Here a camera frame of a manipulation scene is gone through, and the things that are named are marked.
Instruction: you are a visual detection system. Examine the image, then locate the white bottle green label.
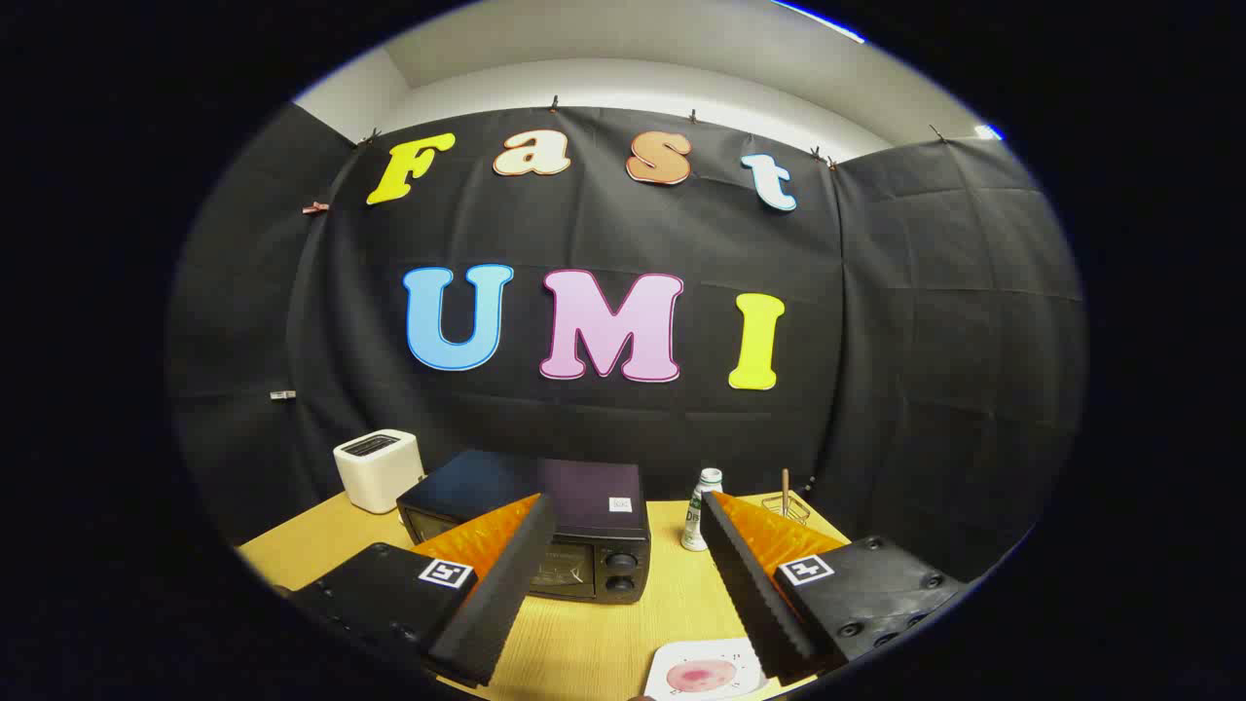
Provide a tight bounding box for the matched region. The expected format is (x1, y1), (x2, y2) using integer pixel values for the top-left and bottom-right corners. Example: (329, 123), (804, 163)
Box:
(680, 468), (724, 553)

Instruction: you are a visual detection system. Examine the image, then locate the white square plate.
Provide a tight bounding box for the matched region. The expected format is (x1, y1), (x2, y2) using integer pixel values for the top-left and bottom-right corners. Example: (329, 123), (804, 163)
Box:
(643, 638), (770, 701)

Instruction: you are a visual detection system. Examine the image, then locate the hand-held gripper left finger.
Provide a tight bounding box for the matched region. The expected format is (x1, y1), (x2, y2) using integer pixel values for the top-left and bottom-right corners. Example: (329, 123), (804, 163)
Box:
(277, 492), (558, 690)

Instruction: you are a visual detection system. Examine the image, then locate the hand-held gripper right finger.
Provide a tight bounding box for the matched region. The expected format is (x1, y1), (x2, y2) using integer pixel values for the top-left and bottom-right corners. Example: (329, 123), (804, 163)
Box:
(701, 490), (970, 687)

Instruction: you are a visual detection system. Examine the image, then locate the white bread toaster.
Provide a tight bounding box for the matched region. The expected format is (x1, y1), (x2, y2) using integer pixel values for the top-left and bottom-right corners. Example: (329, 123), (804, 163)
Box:
(333, 429), (425, 514)

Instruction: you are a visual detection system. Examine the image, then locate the wire mesh holder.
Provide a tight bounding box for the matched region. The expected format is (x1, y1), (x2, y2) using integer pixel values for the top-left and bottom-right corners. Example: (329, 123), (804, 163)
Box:
(761, 492), (812, 527)

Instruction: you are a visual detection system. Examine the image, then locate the pink ham slice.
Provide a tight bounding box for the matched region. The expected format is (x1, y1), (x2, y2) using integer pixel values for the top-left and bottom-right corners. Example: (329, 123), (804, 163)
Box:
(666, 658), (743, 694)

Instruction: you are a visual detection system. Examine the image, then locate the black toaster oven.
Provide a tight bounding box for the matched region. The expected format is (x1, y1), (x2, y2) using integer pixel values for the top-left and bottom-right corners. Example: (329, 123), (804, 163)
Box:
(396, 449), (652, 606)

